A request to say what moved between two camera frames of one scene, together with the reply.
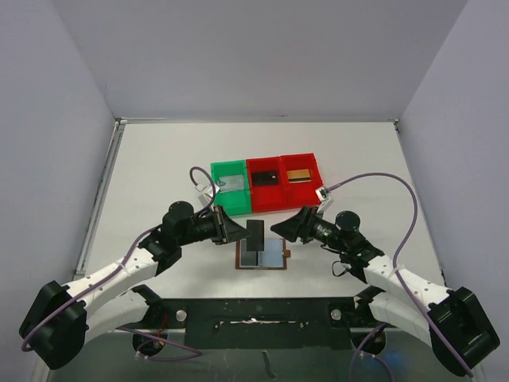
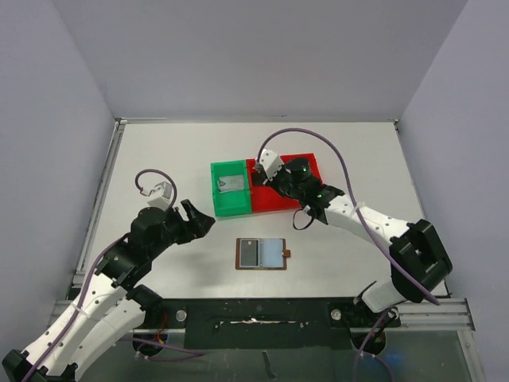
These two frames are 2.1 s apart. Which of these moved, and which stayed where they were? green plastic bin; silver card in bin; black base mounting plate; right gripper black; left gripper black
Moved: left gripper black; right gripper black
Stayed: green plastic bin; silver card in bin; black base mounting plate
